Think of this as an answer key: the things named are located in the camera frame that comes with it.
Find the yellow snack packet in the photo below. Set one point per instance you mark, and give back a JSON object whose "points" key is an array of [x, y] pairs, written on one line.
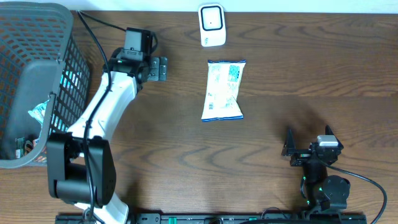
{"points": [[222, 88]]}

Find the light green snack packet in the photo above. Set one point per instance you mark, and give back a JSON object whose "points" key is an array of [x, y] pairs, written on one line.
{"points": [[57, 123]]}

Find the white barcode scanner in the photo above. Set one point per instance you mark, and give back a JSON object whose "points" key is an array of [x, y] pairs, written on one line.
{"points": [[212, 25]]}

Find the dark snack packet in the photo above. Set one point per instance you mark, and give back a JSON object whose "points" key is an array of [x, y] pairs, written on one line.
{"points": [[24, 146]]}

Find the grey plastic mesh basket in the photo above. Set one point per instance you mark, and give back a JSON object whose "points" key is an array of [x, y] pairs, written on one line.
{"points": [[40, 61]]}

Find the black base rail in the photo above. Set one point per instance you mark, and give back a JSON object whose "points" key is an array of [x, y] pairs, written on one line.
{"points": [[155, 218]]}

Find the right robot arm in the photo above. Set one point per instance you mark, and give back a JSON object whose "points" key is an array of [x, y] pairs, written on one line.
{"points": [[325, 194]]}

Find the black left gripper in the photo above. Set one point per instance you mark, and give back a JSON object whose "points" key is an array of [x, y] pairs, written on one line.
{"points": [[158, 69]]}

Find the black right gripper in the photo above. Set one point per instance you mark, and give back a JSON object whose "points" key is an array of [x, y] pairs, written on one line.
{"points": [[301, 155]]}

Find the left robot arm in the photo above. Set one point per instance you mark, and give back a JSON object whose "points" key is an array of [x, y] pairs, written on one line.
{"points": [[80, 165]]}

